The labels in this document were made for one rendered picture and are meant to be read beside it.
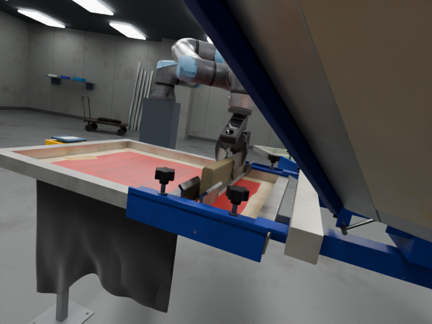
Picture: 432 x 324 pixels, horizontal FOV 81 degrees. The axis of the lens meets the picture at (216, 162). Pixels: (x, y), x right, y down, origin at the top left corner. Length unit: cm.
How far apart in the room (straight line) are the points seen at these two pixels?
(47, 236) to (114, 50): 994
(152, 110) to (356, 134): 142
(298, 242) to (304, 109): 29
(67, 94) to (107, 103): 161
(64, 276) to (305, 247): 75
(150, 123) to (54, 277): 91
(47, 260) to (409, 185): 96
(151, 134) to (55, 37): 1054
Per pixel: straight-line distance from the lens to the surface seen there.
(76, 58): 1136
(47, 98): 1199
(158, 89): 157
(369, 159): 20
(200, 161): 109
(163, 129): 153
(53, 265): 100
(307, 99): 17
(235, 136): 67
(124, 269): 78
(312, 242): 43
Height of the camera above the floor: 120
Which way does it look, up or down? 12 degrees down
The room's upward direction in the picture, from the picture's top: 9 degrees clockwise
